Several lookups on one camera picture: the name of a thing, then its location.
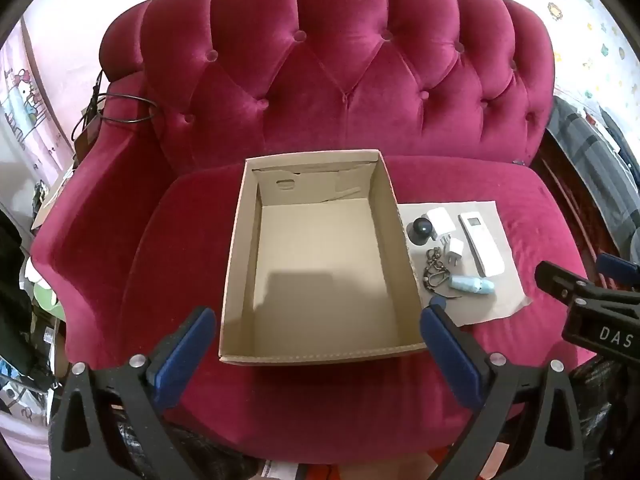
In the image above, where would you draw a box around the brown hanging tag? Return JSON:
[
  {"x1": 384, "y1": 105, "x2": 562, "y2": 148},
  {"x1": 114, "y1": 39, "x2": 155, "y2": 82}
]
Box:
[{"x1": 75, "y1": 110, "x2": 101, "y2": 161}]

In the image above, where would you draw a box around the black plastic bag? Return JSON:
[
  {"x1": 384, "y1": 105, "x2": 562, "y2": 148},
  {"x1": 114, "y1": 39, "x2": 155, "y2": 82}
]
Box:
[{"x1": 570, "y1": 360, "x2": 632, "y2": 463}]

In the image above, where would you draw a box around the cartoon printed curtain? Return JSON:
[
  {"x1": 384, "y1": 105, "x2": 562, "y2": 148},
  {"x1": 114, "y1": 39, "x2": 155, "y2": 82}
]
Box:
[{"x1": 0, "y1": 20, "x2": 76, "y2": 171}]

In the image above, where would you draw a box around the metal carabiner keychain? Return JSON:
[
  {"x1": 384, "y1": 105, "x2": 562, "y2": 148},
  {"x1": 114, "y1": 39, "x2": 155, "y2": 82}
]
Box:
[{"x1": 422, "y1": 246, "x2": 462, "y2": 305}]

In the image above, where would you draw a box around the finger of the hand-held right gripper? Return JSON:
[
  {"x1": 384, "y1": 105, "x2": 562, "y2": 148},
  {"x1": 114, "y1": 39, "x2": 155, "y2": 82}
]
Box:
[
  {"x1": 596, "y1": 252, "x2": 640, "y2": 292},
  {"x1": 534, "y1": 259, "x2": 640, "y2": 307}
]

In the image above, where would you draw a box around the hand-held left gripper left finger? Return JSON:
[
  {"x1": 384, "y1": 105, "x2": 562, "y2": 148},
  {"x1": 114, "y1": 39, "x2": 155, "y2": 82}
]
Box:
[{"x1": 47, "y1": 306, "x2": 217, "y2": 480}]

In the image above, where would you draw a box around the black cable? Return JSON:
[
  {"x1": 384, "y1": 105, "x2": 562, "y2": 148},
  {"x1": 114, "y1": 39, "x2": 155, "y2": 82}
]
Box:
[{"x1": 75, "y1": 70, "x2": 160, "y2": 143}]

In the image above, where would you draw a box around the black round knob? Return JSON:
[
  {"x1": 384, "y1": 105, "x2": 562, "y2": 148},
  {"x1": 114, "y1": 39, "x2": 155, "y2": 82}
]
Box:
[{"x1": 407, "y1": 216, "x2": 436, "y2": 248}]

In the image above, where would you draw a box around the small white charger plug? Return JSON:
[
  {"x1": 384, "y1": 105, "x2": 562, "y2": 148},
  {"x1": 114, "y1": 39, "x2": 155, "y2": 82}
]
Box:
[{"x1": 440, "y1": 237, "x2": 466, "y2": 263}]

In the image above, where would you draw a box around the white remote control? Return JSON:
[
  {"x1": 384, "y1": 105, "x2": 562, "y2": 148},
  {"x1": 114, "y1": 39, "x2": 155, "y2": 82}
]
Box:
[{"x1": 458, "y1": 212, "x2": 506, "y2": 277}]

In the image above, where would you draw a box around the dark wooden furniture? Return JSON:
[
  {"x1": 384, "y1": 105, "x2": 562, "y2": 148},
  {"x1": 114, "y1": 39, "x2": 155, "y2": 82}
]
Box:
[{"x1": 530, "y1": 130, "x2": 631, "y2": 271}]

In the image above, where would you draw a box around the light blue tube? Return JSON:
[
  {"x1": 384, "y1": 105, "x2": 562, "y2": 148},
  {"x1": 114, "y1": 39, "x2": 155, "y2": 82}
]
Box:
[{"x1": 449, "y1": 275, "x2": 496, "y2": 297}]

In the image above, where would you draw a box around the white printed paper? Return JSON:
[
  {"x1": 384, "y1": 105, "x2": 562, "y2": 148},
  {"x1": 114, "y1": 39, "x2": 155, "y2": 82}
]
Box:
[{"x1": 260, "y1": 460, "x2": 301, "y2": 480}]

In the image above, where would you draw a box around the grey striped clothing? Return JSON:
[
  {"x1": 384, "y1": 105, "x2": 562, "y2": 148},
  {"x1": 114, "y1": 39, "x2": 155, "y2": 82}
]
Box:
[{"x1": 550, "y1": 95, "x2": 640, "y2": 256}]

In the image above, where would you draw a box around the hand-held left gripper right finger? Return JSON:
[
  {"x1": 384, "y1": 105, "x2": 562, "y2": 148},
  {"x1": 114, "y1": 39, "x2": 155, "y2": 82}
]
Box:
[{"x1": 419, "y1": 305, "x2": 586, "y2": 480}]

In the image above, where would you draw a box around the cardboard box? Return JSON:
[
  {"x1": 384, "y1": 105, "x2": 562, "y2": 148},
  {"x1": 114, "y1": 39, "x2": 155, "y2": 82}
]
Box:
[{"x1": 218, "y1": 149, "x2": 430, "y2": 367}]

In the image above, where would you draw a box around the large white power adapter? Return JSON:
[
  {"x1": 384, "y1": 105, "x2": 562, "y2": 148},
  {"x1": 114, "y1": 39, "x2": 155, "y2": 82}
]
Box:
[{"x1": 425, "y1": 206, "x2": 455, "y2": 240}]

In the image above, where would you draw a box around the dark cloth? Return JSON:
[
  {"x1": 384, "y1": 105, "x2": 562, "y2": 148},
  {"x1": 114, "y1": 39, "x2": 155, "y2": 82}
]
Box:
[{"x1": 0, "y1": 210, "x2": 38, "y2": 376}]

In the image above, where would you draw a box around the grey paper sheet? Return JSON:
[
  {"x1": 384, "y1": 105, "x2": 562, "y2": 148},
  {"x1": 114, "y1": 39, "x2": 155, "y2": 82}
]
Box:
[{"x1": 397, "y1": 200, "x2": 533, "y2": 328}]

